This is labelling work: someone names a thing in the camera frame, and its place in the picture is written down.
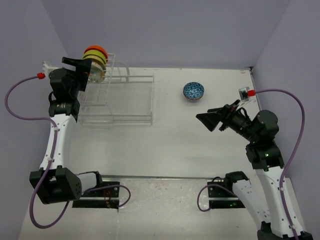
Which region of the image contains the lime green bowl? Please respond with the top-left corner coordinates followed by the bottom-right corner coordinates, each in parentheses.
top-left (83, 49), bottom-right (108, 64)

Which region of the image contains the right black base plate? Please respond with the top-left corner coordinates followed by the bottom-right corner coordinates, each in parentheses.
top-left (207, 186), bottom-right (245, 210)

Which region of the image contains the yellow patterned bowl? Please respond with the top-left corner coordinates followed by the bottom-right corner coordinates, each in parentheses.
top-left (88, 55), bottom-right (106, 71)

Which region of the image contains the orange bowl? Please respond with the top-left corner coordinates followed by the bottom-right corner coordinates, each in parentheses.
top-left (83, 45), bottom-right (108, 59)

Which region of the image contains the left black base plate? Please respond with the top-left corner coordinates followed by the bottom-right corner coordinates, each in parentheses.
top-left (72, 187), bottom-right (120, 210)

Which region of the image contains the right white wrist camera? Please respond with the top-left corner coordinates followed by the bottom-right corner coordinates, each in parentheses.
top-left (237, 86), bottom-right (256, 109)

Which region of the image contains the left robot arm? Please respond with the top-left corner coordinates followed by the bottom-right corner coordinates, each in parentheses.
top-left (29, 57), bottom-right (104, 205)

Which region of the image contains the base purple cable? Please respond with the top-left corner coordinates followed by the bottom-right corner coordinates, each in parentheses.
top-left (196, 183), bottom-right (236, 212)
top-left (86, 183), bottom-right (132, 207)

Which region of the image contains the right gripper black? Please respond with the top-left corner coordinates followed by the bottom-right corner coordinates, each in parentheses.
top-left (196, 99), bottom-right (259, 142)

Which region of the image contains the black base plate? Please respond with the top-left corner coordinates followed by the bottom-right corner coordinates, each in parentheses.
top-left (72, 187), bottom-right (120, 210)
top-left (207, 186), bottom-right (245, 210)

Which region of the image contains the white wire dish rack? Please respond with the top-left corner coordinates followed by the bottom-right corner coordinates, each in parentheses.
top-left (78, 53), bottom-right (154, 127)

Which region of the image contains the white floral bowl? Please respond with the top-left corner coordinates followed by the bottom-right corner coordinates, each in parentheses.
top-left (88, 62), bottom-right (106, 84)

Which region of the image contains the blue patterned bowl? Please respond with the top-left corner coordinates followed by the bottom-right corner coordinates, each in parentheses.
top-left (182, 82), bottom-right (205, 98)

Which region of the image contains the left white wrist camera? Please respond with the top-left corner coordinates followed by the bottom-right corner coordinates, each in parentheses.
top-left (42, 60), bottom-right (59, 77)

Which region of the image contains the red patterned bowl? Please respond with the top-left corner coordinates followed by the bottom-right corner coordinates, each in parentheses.
top-left (184, 95), bottom-right (202, 103)

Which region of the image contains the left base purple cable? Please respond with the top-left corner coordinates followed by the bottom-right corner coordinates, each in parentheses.
top-left (86, 183), bottom-right (132, 207)

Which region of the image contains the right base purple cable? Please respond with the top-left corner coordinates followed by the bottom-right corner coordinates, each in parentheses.
top-left (196, 183), bottom-right (236, 212)

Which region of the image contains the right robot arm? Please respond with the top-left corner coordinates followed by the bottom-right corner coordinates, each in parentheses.
top-left (196, 100), bottom-right (313, 240)

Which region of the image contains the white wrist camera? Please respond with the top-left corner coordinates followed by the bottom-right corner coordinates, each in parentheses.
top-left (42, 60), bottom-right (59, 77)
top-left (237, 86), bottom-right (256, 109)

